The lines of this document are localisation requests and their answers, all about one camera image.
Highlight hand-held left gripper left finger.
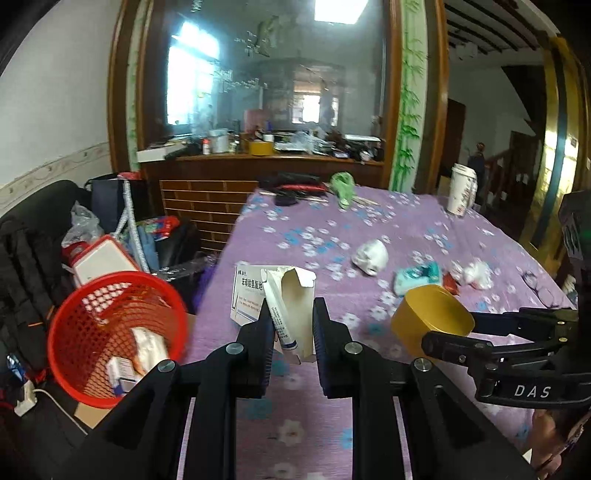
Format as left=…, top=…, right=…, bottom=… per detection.
left=60, top=300, right=276, bottom=480

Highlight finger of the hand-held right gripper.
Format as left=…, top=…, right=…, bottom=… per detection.
left=473, top=308, right=578, bottom=340
left=421, top=330, right=561, bottom=368

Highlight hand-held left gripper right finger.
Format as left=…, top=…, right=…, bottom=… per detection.
left=313, top=298, right=532, bottom=480

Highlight white ointment tube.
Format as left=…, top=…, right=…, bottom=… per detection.
left=263, top=270, right=298, bottom=354

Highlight white carton box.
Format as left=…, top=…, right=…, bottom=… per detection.
left=261, top=265, right=318, bottom=365

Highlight yellow bowl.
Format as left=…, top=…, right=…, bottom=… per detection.
left=392, top=285, right=475, bottom=359

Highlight white red wipes packet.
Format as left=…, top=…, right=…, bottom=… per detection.
left=131, top=325, right=170, bottom=376

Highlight red mesh basket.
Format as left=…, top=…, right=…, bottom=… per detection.
left=47, top=271, right=188, bottom=409

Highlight person's right hand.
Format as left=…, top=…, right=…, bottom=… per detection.
left=531, top=411, right=578, bottom=480

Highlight clear eyeglasses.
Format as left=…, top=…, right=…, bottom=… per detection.
left=522, top=270, right=574, bottom=311

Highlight blue white medicine box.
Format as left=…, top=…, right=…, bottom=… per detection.
left=230, top=265, right=267, bottom=326

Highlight crumpled clear plastic wrap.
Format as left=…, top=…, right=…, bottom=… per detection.
left=450, top=258, right=493, bottom=291

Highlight teal wipes packet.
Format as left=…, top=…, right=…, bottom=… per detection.
left=394, top=261, right=442, bottom=296

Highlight crumpled white tissue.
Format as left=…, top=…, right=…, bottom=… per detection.
left=351, top=239, right=389, bottom=277

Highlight purple floral tablecloth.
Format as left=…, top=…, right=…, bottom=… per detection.
left=178, top=187, right=578, bottom=480

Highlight wooden stair railing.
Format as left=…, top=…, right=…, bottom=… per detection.
left=485, top=131, right=542, bottom=217

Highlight white printed tumbler cup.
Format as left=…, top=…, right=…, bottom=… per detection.
left=445, top=163, right=479, bottom=216

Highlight small white blue box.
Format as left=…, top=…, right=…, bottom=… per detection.
left=106, top=357, right=142, bottom=398

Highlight wooden partition cabinet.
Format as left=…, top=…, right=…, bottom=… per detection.
left=108, top=0, right=448, bottom=256

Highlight green plastic bag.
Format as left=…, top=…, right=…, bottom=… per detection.
left=330, top=172, right=356, bottom=210

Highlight black red pouch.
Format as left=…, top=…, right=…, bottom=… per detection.
left=257, top=173, right=329, bottom=194

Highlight white box with red trim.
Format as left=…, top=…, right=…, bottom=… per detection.
left=71, top=235, right=140, bottom=288

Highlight brown wooden door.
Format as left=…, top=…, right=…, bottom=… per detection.
left=445, top=99, right=467, bottom=182

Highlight dark blue bag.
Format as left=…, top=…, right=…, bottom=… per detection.
left=85, top=173, right=154, bottom=232

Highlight clear plastic bag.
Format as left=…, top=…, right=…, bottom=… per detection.
left=62, top=200, right=105, bottom=246

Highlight black backpack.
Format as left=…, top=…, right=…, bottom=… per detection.
left=0, top=180, right=88, bottom=376

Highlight white power strip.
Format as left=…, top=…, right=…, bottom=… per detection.
left=14, top=378, right=38, bottom=417

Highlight etched glass panel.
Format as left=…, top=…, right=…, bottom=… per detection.
left=148, top=0, right=393, bottom=139

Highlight bamboo painted wall panel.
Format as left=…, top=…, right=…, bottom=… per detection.
left=390, top=0, right=428, bottom=193

